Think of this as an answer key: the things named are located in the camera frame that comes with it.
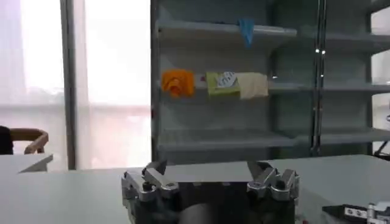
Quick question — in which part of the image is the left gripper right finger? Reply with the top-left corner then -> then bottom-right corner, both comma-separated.
246,161 -> 301,202

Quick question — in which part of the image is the grey shelf with cloths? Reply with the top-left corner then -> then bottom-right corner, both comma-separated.
150,0 -> 390,166

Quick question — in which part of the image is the dark window frame post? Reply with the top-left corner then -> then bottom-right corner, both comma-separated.
59,0 -> 77,170

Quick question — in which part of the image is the silver metal stand pole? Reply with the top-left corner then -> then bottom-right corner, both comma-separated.
310,0 -> 327,156

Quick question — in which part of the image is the black stand leg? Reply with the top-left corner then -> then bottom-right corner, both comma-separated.
372,140 -> 390,161

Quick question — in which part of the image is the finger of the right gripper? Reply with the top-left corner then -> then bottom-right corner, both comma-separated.
322,200 -> 390,224

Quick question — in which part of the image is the white desk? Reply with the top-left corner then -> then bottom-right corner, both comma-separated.
0,153 -> 54,175

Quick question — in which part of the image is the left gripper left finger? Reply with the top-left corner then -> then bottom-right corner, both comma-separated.
121,159 -> 180,211

